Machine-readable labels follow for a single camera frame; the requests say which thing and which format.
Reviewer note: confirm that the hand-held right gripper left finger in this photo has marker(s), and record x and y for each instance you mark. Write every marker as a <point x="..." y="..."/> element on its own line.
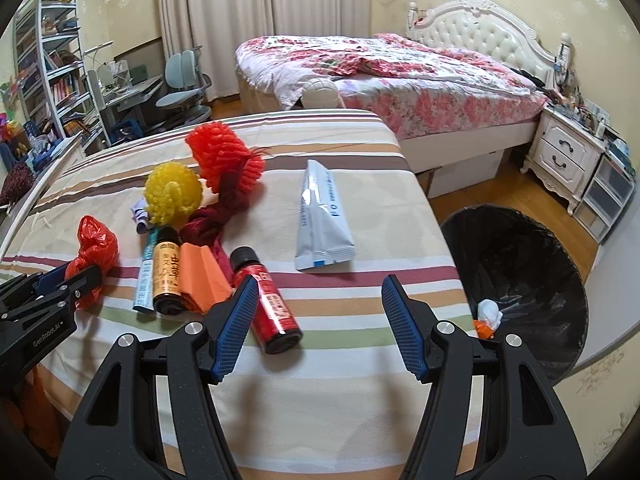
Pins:
<point x="235" y="330"/>

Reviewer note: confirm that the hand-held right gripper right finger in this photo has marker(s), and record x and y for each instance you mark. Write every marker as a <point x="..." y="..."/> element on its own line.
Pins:
<point x="405" y="330"/>

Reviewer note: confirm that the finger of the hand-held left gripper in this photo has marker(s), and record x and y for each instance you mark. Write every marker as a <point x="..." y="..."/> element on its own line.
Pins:
<point x="80" y="282"/>
<point x="50" y="277"/>

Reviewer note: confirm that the red plastic bag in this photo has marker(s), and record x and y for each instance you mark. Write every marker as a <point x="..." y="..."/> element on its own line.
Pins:
<point x="95" y="250"/>

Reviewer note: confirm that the dark red cloth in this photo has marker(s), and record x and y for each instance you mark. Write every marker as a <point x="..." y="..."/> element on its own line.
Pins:
<point x="210" y="220"/>

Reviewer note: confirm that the black trash bin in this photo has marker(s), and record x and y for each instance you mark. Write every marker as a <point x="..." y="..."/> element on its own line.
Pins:
<point x="530" y="260"/>

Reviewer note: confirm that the dark bottle red label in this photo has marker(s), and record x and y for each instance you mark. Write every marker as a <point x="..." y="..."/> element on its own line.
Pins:
<point x="272" y="310"/>

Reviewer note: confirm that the orange cloth piece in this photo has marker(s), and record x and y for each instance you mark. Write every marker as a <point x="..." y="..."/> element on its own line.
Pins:
<point x="205" y="275"/>

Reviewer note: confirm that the teal and white tube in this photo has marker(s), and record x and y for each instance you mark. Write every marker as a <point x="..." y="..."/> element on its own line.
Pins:
<point x="145" y="280"/>

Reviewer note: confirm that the person's orange clothing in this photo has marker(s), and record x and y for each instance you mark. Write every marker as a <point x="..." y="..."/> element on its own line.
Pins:
<point x="27" y="405"/>

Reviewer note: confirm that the small orange scrap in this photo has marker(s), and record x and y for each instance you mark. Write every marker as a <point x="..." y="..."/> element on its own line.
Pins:
<point x="482" y="331"/>

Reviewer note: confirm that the brown bottle orange label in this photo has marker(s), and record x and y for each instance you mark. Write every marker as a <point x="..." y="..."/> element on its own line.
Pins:
<point x="167" y="280"/>

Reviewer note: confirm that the crumpled white tissue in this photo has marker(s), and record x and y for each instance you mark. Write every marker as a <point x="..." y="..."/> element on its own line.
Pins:
<point x="490" y="312"/>

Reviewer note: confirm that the dark red fuzzy object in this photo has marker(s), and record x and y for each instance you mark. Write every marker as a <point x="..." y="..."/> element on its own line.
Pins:
<point x="17" y="182"/>

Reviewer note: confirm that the blue plastic basket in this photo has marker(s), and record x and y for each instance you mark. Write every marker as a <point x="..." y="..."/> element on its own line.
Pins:
<point x="35" y="152"/>

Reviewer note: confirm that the yellow foam fruit net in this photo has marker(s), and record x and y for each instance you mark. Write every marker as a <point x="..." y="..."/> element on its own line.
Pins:
<point x="172" y="195"/>

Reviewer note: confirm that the white toothpaste tube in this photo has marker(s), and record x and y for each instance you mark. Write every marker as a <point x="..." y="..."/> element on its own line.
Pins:
<point x="320" y="220"/>

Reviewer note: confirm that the blue plastic stool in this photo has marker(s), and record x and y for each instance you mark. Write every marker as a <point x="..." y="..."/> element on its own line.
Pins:
<point x="127" y="130"/>

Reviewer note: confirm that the pale cardboard box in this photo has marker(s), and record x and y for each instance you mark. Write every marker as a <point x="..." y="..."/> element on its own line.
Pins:
<point x="460" y="172"/>

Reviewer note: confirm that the red foam fruit net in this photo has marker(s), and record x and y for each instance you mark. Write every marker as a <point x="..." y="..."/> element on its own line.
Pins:
<point x="222" y="155"/>

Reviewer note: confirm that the white bed base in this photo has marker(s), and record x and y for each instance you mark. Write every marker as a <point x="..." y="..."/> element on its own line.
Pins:
<point x="450" y="145"/>

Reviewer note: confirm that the white desk lamp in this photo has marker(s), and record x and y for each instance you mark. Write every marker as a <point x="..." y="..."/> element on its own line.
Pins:
<point x="93" y="87"/>

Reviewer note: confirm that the grey study desk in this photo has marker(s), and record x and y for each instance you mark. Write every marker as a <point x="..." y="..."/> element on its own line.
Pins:
<point x="132" y="92"/>

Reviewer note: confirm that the white bookshelf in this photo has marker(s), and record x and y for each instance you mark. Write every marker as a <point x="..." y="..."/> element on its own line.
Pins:
<point x="47" y="77"/>

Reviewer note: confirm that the bed with floral bedding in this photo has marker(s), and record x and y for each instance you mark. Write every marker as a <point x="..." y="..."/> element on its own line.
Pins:
<point x="425" y="95"/>

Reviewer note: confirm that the white nightstand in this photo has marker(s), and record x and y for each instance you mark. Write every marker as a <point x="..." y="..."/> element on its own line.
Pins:
<point x="560" y="150"/>

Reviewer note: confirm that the pale blue desk chair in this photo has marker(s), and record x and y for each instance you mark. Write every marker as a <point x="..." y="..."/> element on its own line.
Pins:
<point x="182" y="67"/>

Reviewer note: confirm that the plastic drawer unit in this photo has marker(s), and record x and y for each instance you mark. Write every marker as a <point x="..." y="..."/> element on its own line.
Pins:
<point x="602" y="195"/>

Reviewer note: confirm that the white volleyball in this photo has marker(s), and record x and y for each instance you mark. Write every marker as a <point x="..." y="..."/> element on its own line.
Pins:
<point x="322" y="92"/>

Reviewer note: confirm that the black garment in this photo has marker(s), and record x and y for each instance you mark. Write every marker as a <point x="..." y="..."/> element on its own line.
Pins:
<point x="530" y="77"/>

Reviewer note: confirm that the cluster of small bottles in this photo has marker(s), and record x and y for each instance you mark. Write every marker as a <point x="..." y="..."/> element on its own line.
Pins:
<point x="575" y="100"/>

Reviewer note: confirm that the white tufted headboard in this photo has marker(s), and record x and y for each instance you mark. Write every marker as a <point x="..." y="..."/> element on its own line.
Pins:
<point x="480" y="30"/>

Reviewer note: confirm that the beige curtain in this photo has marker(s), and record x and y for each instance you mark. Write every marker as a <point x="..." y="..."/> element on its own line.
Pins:
<point x="250" y="0"/>

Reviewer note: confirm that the white curved bed rail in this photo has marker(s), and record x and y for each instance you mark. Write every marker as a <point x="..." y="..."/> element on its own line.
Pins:
<point x="35" y="185"/>

